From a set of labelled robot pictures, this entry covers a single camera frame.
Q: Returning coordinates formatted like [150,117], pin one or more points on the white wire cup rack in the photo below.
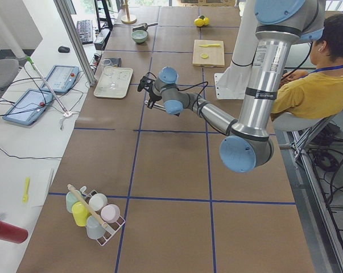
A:
[113,228]

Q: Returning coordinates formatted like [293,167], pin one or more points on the yellow cup in rack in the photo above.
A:
[80,214]

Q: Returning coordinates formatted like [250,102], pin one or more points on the green cup in rack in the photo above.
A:
[70,200]

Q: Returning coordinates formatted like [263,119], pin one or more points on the yellow plastic knife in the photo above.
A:
[209,45]

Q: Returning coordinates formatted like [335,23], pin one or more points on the black computer mouse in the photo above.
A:
[63,49]

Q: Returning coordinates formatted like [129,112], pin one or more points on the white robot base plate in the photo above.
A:
[225,90]

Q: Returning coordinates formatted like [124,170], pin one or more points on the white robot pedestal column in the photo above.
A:
[246,42]

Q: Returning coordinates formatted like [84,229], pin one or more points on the bamboo cutting board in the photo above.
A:
[216,54]

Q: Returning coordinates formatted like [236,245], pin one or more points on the whole yellow lemon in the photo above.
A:
[206,21]

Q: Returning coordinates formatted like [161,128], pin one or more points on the black keyboard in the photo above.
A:
[84,30]

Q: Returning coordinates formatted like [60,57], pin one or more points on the cream bear serving tray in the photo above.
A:
[122,76]

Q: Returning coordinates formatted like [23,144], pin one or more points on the person in yellow shirt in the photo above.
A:
[317,94]

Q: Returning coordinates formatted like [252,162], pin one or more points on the white cup in rack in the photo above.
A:
[98,201]

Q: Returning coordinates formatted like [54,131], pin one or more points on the wooden stick on rack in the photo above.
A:
[85,204]

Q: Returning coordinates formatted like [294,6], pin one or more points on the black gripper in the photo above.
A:
[153,96]

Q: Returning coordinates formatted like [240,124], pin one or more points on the grey folded cloth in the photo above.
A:
[113,61]

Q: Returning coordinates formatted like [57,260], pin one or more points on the aluminium frame post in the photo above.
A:
[70,28]

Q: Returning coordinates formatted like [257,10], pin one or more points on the green bowl of ice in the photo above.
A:
[139,36]

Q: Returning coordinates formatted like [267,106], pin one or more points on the red bottle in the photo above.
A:
[12,233]

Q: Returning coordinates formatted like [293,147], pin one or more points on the steel ice scoop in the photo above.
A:
[144,26]

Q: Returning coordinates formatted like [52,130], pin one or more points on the steel cutting board handle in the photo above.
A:
[208,66]

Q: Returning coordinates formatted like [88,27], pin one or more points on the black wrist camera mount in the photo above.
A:
[145,84]

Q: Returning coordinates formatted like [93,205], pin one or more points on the blue teach pendant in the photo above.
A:
[62,77]
[29,107]

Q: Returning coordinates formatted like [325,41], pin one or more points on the clear wine glass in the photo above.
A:
[109,71]

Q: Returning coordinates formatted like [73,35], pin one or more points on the wooden mug tree stand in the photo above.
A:
[127,18]

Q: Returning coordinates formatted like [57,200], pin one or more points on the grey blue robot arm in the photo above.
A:
[268,30]

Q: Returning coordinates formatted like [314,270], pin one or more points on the pink cup in rack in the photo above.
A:
[110,213]

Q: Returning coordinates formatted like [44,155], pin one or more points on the pale blue cup in rack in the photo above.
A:
[93,228]

